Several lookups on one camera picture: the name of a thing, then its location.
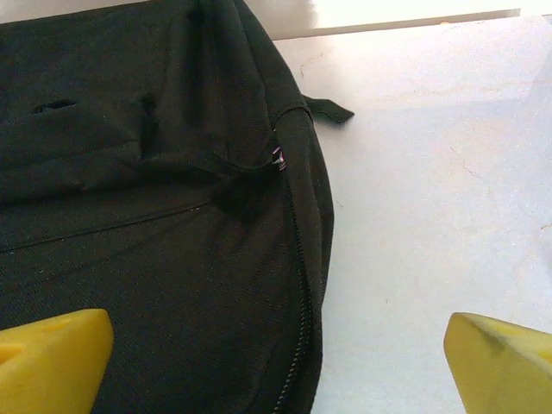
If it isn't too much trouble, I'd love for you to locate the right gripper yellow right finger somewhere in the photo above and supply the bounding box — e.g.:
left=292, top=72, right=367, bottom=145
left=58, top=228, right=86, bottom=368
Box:
left=443, top=312, right=552, bottom=414

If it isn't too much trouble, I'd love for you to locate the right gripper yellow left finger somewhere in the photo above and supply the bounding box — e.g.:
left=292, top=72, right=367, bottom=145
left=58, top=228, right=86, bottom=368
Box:
left=0, top=308, right=116, bottom=414

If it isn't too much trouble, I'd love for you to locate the black fabric backpack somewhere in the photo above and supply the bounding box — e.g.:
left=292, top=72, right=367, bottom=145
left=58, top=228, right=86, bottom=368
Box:
left=0, top=0, right=355, bottom=414

